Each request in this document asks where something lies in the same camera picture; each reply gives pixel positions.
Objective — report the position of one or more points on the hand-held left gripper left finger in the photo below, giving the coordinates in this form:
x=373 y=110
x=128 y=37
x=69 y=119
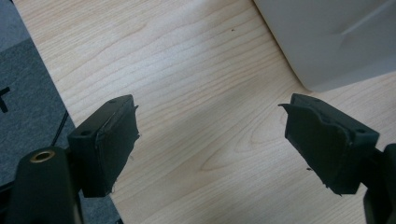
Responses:
x=102 y=146

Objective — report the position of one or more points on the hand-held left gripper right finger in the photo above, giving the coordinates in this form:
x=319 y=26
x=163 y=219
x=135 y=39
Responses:
x=327 y=146

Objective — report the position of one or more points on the white plastic container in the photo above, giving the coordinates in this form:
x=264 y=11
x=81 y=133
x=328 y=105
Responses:
x=333 y=40

